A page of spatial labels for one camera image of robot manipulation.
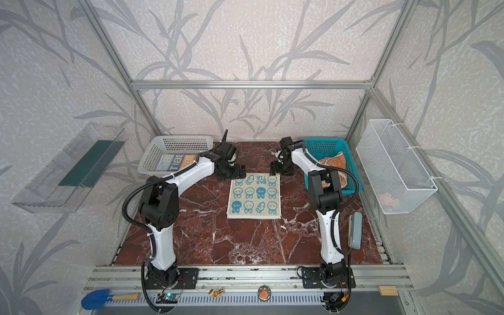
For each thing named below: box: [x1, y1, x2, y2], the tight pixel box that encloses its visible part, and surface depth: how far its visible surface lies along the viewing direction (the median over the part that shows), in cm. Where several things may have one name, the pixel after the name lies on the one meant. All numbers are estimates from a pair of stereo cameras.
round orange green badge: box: [257, 285, 272, 303], surface depth 72 cm
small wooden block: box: [378, 285, 399, 296], surface depth 72 cm
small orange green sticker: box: [208, 287, 226, 298], surface depth 72 cm
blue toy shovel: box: [80, 288, 141, 311], surface depth 71 cm
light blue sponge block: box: [347, 211, 363, 251], surface depth 82 cm
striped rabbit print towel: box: [156, 153, 199, 172], surface depth 110 cm
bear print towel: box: [227, 172, 282, 220], surface depth 98 cm
